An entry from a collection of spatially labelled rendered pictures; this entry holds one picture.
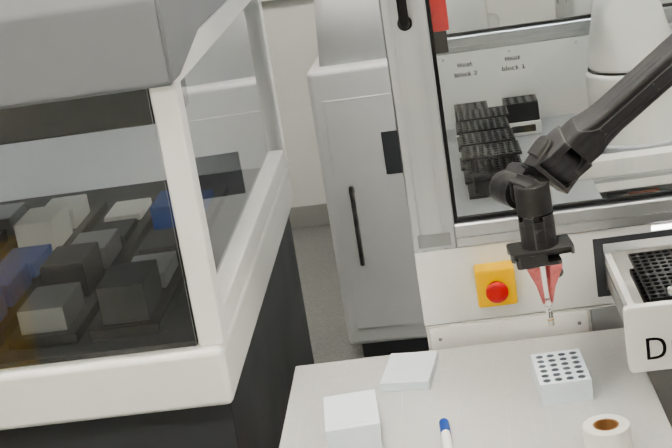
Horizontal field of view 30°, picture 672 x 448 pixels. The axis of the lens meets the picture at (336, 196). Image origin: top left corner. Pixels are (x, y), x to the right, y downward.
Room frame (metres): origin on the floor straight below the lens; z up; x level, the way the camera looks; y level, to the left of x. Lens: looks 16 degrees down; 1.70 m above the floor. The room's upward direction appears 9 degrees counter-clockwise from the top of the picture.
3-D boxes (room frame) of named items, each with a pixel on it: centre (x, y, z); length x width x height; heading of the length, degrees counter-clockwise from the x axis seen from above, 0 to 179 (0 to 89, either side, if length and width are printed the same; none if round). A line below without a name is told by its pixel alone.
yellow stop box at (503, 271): (2.14, -0.26, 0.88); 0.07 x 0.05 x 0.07; 84
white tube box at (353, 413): (1.85, 0.03, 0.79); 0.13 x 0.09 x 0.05; 0
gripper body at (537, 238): (1.91, -0.31, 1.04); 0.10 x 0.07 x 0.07; 88
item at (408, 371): (2.06, -0.08, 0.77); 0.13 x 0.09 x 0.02; 166
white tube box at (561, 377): (1.92, -0.33, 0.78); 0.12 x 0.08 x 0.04; 176
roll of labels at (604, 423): (1.69, -0.35, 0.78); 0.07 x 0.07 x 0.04
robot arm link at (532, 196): (1.92, -0.31, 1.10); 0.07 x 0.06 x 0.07; 18
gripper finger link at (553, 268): (1.91, -0.31, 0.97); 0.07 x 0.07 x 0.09; 88
